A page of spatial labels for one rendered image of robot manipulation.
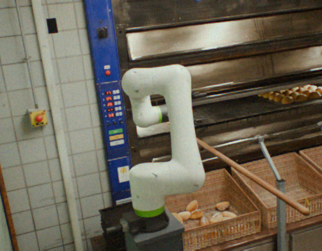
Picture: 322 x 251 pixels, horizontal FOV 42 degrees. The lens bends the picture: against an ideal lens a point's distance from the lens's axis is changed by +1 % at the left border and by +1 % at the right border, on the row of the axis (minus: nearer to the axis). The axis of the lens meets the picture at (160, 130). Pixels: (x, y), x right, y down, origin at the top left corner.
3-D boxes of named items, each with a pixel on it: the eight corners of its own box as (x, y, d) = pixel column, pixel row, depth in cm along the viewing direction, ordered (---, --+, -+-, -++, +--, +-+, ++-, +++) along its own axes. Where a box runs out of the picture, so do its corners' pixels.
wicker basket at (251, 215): (155, 219, 296) (151, 183, 288) (226, 201, 312) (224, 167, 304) (180, 256, 252) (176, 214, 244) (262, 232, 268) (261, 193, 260)
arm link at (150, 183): (173, 214, 161) (169, 169, 156) (133, 219, 161) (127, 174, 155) (171, 199, 174) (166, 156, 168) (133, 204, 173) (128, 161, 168)
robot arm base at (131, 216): (112, 245, 156) (110, 231, 154) (101, 227, 169) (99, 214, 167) (175, 226, 165) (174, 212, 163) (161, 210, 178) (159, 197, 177)
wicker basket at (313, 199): (230, 200, 313) (229, 165, 305) (294, 183, 330) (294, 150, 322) (267, 230, 269) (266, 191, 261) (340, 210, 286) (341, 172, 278)
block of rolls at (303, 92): (244, 92, 383) (244, 86, 381) (290, 84, 397) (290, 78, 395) (285, 105, 328) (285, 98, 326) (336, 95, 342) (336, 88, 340)
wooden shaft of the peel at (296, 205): (311, 216, 168) (311, 209, 167) (304, 217, 167) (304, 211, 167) (162, 118, 323) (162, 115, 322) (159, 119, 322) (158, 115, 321)
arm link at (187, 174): (208, 189, 156) (190, 57, 170) (165, 193, 156) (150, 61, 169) (205, 192, 169) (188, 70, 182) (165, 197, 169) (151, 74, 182)
